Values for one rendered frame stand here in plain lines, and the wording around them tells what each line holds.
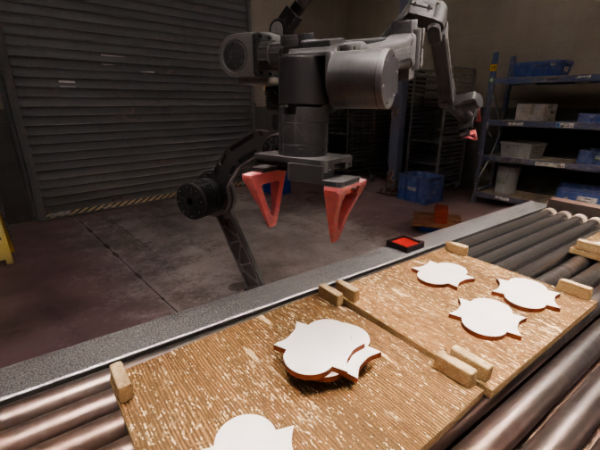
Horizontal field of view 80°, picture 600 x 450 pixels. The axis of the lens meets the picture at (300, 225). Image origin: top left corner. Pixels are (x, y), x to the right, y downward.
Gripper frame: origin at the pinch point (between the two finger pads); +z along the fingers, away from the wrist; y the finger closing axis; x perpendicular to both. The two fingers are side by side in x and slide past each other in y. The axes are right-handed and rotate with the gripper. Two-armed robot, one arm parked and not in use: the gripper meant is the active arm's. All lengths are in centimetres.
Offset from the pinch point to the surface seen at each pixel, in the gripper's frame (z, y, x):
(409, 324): 22.5, -8.9, -21.8
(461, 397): 22.7, -20.3, -9.1
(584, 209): 20, -38, -132
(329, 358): 18.9, -4.0, -1.4
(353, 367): 19.9, -7.1, -2.8
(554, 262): 24, -30, -76
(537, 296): 21, -27, -44
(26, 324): 116, 226, -28
